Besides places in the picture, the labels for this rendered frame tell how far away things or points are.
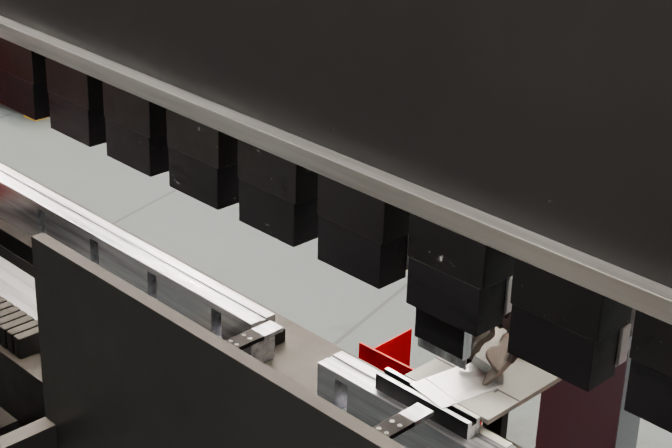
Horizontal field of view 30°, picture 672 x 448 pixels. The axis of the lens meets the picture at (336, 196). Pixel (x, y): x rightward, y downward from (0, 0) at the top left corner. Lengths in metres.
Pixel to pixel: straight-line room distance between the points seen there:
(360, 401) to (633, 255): 0.83
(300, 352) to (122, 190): 2.96
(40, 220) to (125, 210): 2.27
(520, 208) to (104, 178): 4.01
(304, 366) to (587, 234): 1.01
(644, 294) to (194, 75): 0.81
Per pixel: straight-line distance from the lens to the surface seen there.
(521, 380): 2.13
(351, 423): 1.38
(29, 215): 2.87
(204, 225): 4.95
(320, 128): 1.72
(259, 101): 1.80
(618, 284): 1.42
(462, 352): 1.96
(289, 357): 2.39
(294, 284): 4.51
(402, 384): 2.09
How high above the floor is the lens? 2.12
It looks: 24 degrees down
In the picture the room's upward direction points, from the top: 2 degrees clockwise
